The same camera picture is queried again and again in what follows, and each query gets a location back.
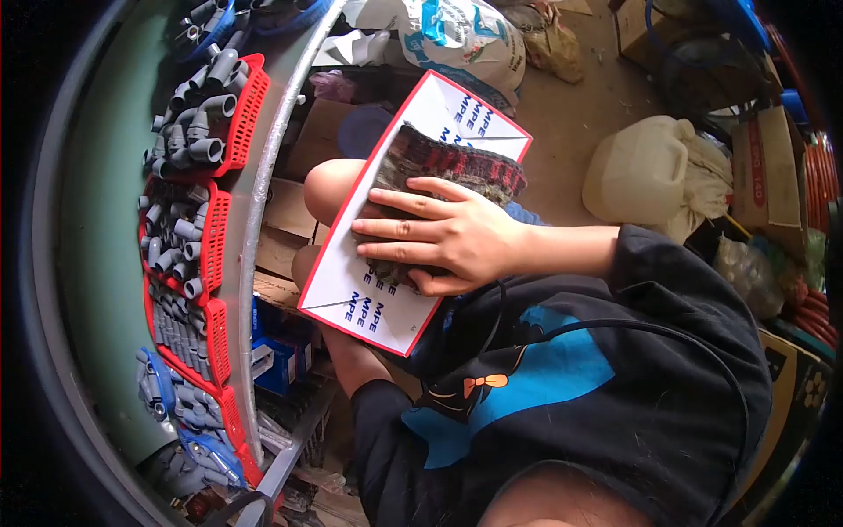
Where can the white plastic jerrycan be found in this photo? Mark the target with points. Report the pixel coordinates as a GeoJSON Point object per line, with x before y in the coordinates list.
{"type": "Point", "coordinates": [635, 171]}

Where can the dark blue round lid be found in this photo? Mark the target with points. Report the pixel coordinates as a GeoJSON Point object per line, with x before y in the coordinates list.
{"type": "Point", "coordinates": [362, 132]}

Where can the red and dark knitted cloth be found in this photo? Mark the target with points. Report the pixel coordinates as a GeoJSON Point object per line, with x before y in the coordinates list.
{"type": "Point", "coordinates": [454, 161]}

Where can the person's right hand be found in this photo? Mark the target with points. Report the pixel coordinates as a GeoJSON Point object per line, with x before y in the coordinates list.
{"type": "Point", "coordinates": [471, 240]}

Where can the person's right middle finger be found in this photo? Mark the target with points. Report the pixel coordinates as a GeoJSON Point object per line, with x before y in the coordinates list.
{"type": "Point", "coordinates": [392, 228]}

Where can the person's body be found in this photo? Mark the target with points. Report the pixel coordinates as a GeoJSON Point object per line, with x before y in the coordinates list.
{"type": "Point", "coordinates": [593, 408]}

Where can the stack of flat cardboard boxes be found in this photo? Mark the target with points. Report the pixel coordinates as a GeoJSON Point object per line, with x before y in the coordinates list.
{"type": "Point", "coordinates": [290, 224]}

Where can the brown paper bag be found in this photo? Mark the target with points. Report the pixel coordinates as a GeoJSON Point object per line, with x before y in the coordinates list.
{"type": "Point", "coordinates": [556, 46]}

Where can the person's right thumb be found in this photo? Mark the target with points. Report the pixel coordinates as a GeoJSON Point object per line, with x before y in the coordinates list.
{"type": "Point", "coordinates": [434, 284]}

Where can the person's right little finger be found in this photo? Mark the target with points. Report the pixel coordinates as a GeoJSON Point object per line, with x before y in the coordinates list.
{"type": "Point", "coordinates": [438, 187]}

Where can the dark carton with flower print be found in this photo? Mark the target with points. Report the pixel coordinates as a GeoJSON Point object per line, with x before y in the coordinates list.
{"type": "Point", "coordinates": [797, 395]}

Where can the pink plastic bag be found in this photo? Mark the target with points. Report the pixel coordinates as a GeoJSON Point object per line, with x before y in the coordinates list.
{"type": "Point", "coordinates": [332, 85]}

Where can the pile of small blue boxes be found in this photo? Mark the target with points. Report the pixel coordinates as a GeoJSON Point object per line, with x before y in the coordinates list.
{"type": "Point", "coordinates": [276, 362]}

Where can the person's legs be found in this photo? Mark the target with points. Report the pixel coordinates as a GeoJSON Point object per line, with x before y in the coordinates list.
{"type": "Point", "coordinates": [329, 191]}

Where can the clear plastic bag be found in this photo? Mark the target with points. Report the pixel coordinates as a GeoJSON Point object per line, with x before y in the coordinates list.
{"type": "Point", "coordinates": [747, 273]}

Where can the person's right ring finger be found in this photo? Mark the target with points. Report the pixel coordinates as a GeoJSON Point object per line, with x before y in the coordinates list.
{"type": "Point", "coordinates": [405, 200]}

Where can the person's right index finger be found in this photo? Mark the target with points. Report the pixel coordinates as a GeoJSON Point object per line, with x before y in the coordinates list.
{"type": "Point", "coordinates": [392, 252]}

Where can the crumpled white bag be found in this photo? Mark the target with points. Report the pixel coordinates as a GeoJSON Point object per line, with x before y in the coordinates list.
{"type": "Point", "coordinates": [708, 178]}

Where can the white sack with blue print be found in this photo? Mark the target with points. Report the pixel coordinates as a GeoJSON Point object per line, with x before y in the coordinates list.
{"type": "Point", "coordinates": [461, 39]}

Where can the cardboard box with red label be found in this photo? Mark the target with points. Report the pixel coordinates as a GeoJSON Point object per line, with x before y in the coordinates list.
{"type": "Point", "coordinates": [764, 171]}

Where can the plain cardboard box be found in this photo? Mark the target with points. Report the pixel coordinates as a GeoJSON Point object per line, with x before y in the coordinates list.
{"type": "Point", "coordinates": [635, 29]}

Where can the full shop shelf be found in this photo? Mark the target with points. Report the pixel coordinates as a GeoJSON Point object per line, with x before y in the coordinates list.
{"type": "Point", "coordinates": [197, 197]}

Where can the white box with red edges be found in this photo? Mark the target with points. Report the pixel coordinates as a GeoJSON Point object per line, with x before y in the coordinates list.
{"type": "Point", "coordinates": [369, 290]}

